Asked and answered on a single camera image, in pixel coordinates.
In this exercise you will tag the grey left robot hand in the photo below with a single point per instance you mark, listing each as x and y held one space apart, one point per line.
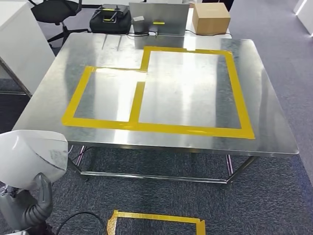
19 206

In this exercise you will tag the white plastic mirror cover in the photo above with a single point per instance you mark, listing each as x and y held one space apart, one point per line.
26 160

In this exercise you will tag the yellow tape on workbench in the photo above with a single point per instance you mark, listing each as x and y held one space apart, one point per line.
171 128

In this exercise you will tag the stainless steel workbench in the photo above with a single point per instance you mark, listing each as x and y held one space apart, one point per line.
264 97

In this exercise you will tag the white desk panel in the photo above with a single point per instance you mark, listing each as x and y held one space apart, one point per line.
22 48

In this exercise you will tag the yellow floor tape square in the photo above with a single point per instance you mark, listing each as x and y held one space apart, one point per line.
156 216

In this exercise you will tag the black office chair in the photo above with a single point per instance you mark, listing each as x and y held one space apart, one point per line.
53 11

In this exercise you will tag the black carry bag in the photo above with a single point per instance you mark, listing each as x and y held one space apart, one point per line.
110 26

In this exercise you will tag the grey laptop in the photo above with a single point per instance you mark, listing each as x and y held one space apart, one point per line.
168 16

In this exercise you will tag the brown cardboard box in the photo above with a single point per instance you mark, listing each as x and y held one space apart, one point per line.
210 19

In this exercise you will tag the white lit plinth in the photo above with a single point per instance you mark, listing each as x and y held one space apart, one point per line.
305 14

